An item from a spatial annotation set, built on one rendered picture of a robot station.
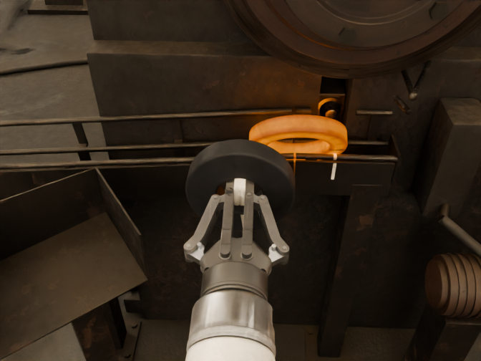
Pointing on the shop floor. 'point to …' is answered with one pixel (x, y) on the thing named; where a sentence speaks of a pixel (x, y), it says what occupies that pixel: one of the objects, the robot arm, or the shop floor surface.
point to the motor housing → (449, 309)
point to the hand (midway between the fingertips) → (240, 180)
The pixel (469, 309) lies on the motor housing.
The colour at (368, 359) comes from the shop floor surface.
